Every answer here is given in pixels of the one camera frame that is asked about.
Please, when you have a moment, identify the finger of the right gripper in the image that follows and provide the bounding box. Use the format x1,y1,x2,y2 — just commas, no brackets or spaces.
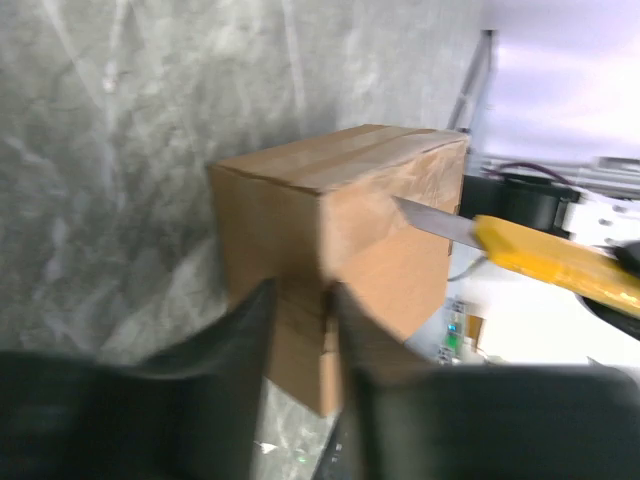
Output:
601,240,640,275
576,295,640,341

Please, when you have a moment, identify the aluminium rail frame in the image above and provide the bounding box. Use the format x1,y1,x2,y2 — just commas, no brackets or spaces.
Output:
447,29,497,133

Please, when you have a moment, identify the brown cardboard express box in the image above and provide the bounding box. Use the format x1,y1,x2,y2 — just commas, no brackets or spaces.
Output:
208,124,468,416

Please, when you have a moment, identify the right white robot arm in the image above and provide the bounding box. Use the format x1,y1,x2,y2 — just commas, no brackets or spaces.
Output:
458,173,639,278

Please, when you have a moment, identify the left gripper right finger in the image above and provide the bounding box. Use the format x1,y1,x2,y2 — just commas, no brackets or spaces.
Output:
331,283,639,479

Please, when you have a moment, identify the yellow utility knife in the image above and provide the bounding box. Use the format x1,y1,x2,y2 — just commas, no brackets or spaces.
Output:
394,197,639,318

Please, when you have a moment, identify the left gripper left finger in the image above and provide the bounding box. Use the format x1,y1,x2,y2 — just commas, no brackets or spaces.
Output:
1,280,276,479

